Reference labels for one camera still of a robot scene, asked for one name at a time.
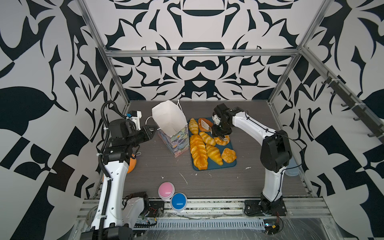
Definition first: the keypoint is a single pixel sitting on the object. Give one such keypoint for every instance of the orange plush toy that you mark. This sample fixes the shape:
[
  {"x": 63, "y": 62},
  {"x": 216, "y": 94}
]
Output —
[{"x": 132, "y": 164}]

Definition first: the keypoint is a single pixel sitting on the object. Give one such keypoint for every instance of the knotted round bun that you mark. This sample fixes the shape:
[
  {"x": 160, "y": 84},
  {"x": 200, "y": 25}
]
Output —
[{"x": 228, "y": 155}]

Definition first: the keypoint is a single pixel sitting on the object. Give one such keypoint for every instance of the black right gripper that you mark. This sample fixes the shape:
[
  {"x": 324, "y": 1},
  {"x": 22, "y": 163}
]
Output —
[{"x": 215, "y": 132}]

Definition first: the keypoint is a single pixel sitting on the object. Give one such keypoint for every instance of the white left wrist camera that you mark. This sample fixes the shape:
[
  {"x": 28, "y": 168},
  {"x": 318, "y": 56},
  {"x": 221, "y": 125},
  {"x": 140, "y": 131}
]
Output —
[{"x": 135, "y": 117}]

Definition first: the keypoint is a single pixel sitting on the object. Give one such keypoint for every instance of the ring-shaped bread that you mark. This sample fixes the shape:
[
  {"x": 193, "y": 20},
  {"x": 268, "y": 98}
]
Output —
[{"x": 222, "y": 141}]

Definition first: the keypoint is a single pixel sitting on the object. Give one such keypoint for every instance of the large striped croissant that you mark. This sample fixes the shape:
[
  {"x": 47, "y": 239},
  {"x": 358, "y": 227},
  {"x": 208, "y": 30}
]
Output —
[{"x": 214, "y": 154}]

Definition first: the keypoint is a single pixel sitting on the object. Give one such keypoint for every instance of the light blue oval pad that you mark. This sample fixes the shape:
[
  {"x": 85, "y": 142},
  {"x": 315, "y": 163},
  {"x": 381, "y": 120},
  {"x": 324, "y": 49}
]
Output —
[{"x": 292, "y": 169}]

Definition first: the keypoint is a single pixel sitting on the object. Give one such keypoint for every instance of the green circuit board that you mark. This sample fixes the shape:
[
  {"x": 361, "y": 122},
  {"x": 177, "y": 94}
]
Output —
[{"x": 273, "y": 228}]

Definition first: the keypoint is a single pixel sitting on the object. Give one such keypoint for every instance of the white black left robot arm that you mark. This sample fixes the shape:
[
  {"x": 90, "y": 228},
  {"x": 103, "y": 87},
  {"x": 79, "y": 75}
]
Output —
[{"x": 116, "y": 216}]

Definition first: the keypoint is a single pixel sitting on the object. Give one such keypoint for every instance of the floral white paper bag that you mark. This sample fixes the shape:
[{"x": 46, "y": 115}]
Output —
[{"x": 172, "y": 126}]

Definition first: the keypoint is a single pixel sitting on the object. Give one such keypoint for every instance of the orange triangular pastry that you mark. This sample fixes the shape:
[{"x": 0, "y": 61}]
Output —
[{"x": 204, "y": 124}]

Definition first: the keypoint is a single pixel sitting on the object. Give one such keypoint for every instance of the teal rectangular tray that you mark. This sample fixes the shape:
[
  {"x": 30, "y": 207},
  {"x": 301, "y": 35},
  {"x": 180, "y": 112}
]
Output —
[{"x": 211, "y": 164}]

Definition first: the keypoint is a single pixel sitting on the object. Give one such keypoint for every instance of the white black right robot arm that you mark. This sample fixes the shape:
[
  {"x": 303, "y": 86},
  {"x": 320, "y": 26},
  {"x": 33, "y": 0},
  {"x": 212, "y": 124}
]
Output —
[{"x": 275, "y": 155}]

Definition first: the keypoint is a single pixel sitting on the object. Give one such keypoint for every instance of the white slotted cable duct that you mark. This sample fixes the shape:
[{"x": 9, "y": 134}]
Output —
[{"x": 205, "y": 224}]

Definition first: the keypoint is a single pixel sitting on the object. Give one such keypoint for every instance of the pink round button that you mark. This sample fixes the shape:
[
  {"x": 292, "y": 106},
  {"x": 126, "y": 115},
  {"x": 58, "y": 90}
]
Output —
[{"x": 166, "y": 190}]

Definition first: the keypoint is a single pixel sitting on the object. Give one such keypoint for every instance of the black hook rack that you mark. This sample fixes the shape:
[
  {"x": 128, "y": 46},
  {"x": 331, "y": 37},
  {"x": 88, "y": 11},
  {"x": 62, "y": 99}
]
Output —
[{"x": 361, "y": 110}]

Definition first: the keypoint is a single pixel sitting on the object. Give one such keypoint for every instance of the blue round button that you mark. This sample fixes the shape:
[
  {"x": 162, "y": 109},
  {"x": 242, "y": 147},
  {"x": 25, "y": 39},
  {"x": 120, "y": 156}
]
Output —
[{"x": 179, "y": 202}]

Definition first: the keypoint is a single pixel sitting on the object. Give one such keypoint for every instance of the long braided bread loaf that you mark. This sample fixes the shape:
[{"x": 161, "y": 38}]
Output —
[{"x": 198, "y": 152}]

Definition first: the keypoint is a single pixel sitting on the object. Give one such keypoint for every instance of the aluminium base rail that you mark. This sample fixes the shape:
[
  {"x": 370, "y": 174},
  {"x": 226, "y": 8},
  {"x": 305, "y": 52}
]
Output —
[{"x": 294, "y": 207}]

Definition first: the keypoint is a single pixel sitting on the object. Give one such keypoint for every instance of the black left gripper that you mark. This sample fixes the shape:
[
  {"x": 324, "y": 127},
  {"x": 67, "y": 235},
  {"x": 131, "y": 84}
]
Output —
[{"x": 147, "y": 134}]

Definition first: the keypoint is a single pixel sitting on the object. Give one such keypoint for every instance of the small striped croissant middle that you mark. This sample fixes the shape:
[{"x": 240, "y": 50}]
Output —
[{"x": 207, "y": 139}]

